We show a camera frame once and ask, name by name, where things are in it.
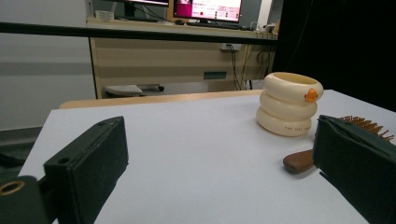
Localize beige office desk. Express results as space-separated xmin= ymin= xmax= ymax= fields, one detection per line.
xmin=86 ymin=17 xmax=279 ymax=100

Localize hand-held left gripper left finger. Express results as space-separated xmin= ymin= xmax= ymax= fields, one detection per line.
xmin=43 ymin=116 xmax=130 ymax=224

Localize black hanging cables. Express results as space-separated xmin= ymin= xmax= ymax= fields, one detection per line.
xmin=228 ymin=45 xmax=250 ymax=91

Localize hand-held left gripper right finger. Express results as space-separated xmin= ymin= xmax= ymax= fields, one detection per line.
xmin=312 ymin=114 xmax=396 ymax=224

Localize coiled black cable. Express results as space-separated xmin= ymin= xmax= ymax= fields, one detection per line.
xmin=254 ymin=49 xmax=276 ymax=77

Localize green label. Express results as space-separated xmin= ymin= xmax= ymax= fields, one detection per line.
xmin=204 ymin=71 xmax=228 ymax=80

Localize monitor with pink screen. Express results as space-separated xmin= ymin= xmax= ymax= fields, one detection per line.
xmin=172 ymin=0 xmax=243 ymax=23

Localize white power outlet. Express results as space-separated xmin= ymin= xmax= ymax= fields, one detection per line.
xmin=219 ymin=43 xmax=243 ymax=52

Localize dark computer monitor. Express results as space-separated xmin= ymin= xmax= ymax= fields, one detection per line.
xmin=106 ymin=0 xmax=171 ymax=22

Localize black curtain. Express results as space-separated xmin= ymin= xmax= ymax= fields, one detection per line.
xmin=273 ymin=0 xmax=396 ymax=113

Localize grey chair base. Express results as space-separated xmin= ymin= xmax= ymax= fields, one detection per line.
xmin=103 ymin=83 xmax=165 ymax=98

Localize wooden hairbrush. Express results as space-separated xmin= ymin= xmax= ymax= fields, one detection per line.
xmin=282 ymin=115 xmax=395 ymax=175

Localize black keyboard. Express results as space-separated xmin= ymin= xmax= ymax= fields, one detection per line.
xmin=186 ymin=21 xmax=248 ymax=31

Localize clear plastic container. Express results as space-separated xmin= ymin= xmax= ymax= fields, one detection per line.
xmin=94 ymin=9 xmax=116 ymax=21

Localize cream ringed holder cup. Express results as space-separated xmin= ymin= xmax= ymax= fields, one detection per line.
xmin=255 ymin=72 xmax=325 ymax=138

